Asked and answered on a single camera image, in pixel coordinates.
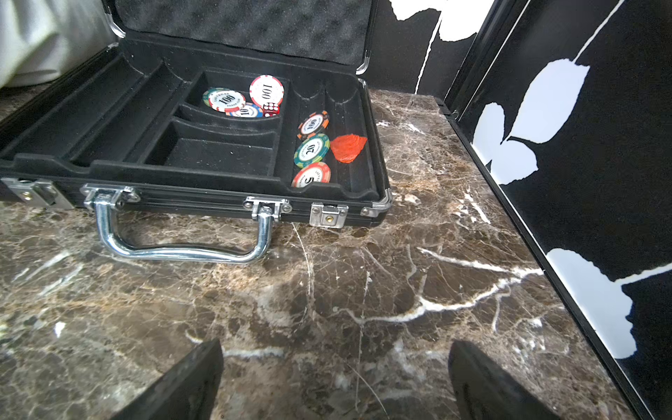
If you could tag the green white 100 chip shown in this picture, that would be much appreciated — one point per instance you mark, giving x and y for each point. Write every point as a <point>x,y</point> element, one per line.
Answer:
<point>224,100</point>

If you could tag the green 20 chip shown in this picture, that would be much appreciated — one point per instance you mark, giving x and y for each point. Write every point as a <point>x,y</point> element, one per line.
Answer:
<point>311,151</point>

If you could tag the red white 5 chip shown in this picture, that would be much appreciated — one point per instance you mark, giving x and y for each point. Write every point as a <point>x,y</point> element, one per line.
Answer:
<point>314,173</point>

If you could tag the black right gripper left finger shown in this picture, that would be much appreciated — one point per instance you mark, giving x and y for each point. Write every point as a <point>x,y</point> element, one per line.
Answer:
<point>187,391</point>

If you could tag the red white 100 chip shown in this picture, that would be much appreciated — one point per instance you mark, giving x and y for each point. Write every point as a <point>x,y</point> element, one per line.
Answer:
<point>267,92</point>

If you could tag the red die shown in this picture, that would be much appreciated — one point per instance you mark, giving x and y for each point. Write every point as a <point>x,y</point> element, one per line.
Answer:
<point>271,109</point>

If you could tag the red translucent chip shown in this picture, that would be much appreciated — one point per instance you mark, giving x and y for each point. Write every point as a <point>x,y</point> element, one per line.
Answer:
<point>347,148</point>

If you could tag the black poker chip case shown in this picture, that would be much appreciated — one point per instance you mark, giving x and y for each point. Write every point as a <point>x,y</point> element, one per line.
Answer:
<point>128,127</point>

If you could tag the orange black chip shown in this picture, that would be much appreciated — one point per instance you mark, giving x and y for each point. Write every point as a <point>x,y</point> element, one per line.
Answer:
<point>315,124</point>

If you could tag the cream cloth bag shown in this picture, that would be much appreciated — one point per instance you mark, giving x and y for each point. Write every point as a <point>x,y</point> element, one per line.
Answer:
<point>43,40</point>

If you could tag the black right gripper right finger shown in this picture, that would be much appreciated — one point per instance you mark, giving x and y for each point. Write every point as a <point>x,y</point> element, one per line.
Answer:
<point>483,390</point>

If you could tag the blue white chip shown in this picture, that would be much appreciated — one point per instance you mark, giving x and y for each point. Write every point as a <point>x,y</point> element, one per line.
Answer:
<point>249,110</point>

